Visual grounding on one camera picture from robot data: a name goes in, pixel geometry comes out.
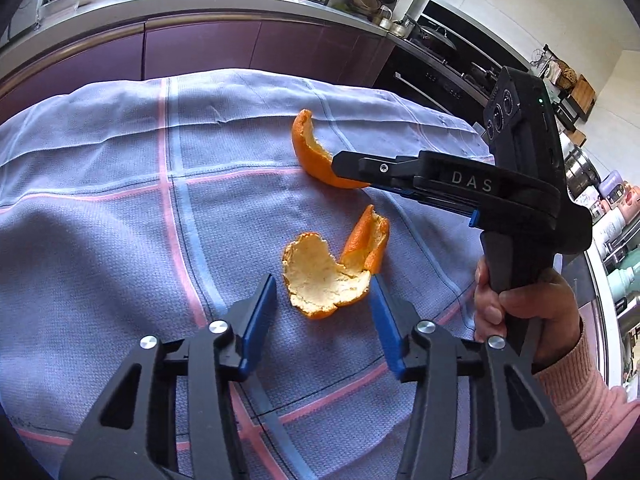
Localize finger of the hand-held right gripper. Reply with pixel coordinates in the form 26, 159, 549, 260
331, 150, 423, 190
367, 180, 481, 226

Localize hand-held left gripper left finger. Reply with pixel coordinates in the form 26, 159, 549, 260
59, 274, 278, 480

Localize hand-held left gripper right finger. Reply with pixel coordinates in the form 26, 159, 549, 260
368, 276, 587, 480

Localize orange peel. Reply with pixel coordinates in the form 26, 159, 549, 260
281, 204, 391, 322
291, 109, 371, 190

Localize person's right forearm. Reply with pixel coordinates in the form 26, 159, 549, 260
532, 320, 640, 468

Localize person's right hand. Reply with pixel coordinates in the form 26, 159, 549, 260
472, 255, 583, 366

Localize stainless steel pot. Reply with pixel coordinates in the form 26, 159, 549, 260
564, 144, 601, 200

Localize black built-in oven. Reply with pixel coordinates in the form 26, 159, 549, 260
372, 42, 491, 121

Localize wooden box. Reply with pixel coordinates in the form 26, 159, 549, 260
570, 76, 597, 111

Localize green thermos bottle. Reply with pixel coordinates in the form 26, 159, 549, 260
607, 265, 640, 301

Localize woven basket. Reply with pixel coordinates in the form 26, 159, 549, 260
550, 60, 578, 88

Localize black gas cooktop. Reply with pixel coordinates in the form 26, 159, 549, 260
400, 25, 501, 91

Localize black cooking pot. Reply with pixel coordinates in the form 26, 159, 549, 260
462, 60, 501, 83

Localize wok with glass lid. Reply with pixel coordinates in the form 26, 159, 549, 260
407, 15, 458, 53

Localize purple base cabinets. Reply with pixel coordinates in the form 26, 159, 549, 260
0, 20, 396, 126

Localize blue checked tablecloth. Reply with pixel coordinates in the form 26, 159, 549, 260
0, 67, 501, 480

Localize white kitchen countertop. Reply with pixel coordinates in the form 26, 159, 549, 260
0, 0, 401, 96

